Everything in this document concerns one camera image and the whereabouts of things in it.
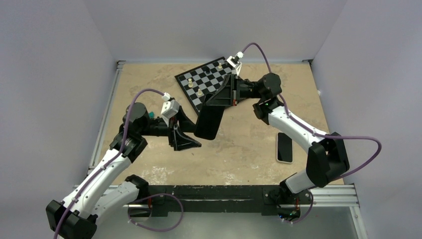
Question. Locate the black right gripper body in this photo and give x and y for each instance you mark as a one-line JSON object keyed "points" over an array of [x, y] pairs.
{"points": [[243, 90]]}

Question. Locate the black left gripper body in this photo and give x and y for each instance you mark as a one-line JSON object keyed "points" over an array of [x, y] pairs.
{"points": [[172, 121]]}

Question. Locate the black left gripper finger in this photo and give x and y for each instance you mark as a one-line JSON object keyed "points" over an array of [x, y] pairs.
{"points": [[184, 123], [190, 142]]}

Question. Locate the black phone case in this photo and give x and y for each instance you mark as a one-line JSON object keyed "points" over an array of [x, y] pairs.
{"points": [[208, 122]]}

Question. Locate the phone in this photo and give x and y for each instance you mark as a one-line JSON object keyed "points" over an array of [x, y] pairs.
{"points": [[284, 148]]}

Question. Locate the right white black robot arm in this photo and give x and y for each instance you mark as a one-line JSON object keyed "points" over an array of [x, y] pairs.
{"points": [[327, 158]]}

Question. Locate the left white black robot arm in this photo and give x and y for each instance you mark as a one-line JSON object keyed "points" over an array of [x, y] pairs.
{"points": [[78, 215]]}

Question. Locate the black white chessboard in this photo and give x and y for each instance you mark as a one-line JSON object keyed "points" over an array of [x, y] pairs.
{"points": [[208, 83]]}

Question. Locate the black chess piece back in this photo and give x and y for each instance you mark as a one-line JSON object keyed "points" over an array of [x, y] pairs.
{"points": [[206, 69]]}

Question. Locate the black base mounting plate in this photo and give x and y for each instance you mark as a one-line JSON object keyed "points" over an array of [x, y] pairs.
{"points": [[262, 199]]}

